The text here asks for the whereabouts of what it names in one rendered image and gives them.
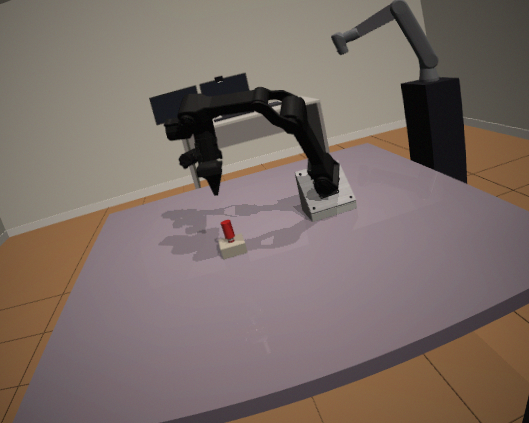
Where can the red marker cap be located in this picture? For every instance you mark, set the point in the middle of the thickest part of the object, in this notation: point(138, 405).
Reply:
point(227, 229)

